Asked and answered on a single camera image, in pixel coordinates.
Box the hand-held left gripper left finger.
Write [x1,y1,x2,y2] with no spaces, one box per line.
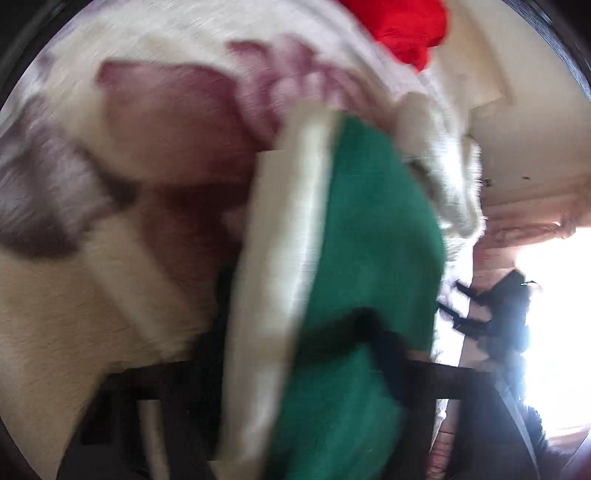
[78,360,222,480]

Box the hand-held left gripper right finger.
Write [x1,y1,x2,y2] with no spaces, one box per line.
[348,308,541,480]

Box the white knit sweater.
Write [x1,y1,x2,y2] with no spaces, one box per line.
[397,92,488,241]

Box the cream bed headboard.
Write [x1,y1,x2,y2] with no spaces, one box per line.
[438,44,506,114]

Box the red quilt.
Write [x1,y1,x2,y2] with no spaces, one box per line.
[339,0,451,72]

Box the green varsity jacket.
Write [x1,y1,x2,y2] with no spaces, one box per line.
[217,104,448,480]

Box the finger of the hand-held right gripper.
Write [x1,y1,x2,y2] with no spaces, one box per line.
[436,301,491,337]
[455,280,486,302]

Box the floral bed blanket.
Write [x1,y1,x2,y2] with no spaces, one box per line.
[0,0,467,480]

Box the pink floral curtain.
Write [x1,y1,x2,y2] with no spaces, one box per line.
[475,203,583,287]

